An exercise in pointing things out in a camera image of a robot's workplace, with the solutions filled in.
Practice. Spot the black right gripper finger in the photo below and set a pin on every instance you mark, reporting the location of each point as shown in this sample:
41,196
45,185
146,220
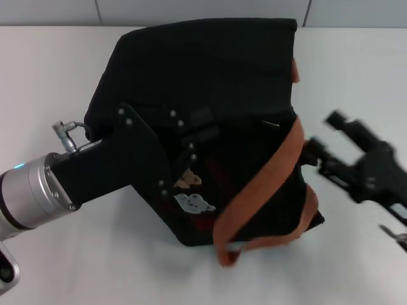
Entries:
334,168
353,128

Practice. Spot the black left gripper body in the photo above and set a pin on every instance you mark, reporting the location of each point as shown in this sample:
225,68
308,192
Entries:
127,159

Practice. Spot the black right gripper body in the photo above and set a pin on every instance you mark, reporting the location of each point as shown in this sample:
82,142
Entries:
381,174

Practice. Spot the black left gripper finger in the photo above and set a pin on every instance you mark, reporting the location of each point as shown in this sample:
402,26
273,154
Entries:
190,149
178,117

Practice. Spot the silver main zipper pull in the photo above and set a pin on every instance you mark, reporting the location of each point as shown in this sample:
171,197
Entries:
271,124

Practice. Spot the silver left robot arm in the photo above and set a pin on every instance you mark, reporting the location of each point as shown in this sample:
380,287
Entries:
28,193

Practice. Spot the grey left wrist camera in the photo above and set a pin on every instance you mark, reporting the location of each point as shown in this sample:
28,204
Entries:
8,270

